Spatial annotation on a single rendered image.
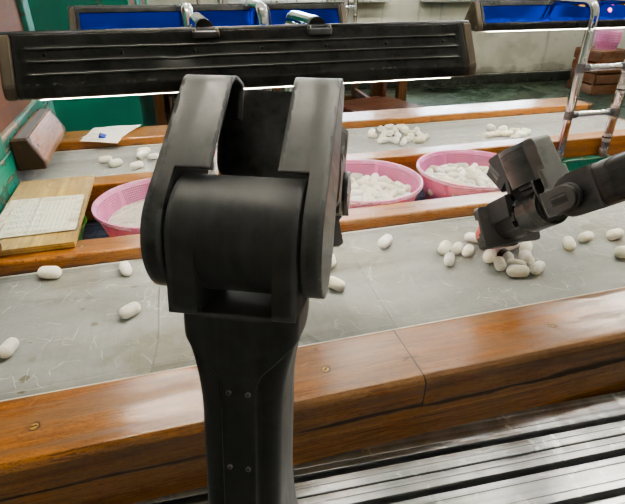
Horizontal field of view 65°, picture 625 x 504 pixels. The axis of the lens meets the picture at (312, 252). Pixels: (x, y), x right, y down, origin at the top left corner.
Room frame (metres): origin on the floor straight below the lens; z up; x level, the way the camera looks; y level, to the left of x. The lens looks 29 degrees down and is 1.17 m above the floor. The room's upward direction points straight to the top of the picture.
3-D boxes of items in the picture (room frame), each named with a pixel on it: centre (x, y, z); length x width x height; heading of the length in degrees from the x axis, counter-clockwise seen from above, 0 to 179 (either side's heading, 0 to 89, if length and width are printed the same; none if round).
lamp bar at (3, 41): (0.71, 0.07, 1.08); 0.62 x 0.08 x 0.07; 106
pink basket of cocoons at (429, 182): (1.13, -0.38, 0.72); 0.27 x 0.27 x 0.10
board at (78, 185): (0.87, 0.52, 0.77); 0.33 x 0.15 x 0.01; 16
